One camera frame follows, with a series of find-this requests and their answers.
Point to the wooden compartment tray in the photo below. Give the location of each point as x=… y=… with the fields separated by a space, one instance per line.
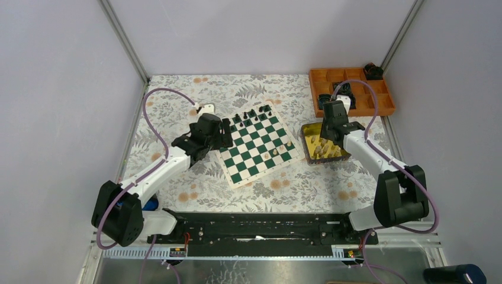
x=326 y=80

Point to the gold chess piece tin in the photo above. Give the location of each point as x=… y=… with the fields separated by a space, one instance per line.
x=319 y=150

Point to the black coil outside tray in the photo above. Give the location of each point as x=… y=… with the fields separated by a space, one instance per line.
x=373 y=72

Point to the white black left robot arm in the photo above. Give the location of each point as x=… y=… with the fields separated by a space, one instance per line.
x=118 y=211

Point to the black coil tray lower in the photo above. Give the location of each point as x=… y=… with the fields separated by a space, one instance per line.
x=352 y=101

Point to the green white chess board mat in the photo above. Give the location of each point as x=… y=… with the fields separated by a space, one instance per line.
x=256 y=131

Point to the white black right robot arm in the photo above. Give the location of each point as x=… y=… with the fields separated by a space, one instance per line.
x=400 y=194

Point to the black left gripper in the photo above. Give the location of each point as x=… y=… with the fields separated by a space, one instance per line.
x=224 y=141

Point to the black mounting base rail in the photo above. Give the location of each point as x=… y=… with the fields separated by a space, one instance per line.
x=262 y=234

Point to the dark cylinder bottom right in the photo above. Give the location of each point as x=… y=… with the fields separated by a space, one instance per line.
x=463 y=273

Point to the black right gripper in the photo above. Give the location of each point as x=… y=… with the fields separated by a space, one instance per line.
x=323 y=134

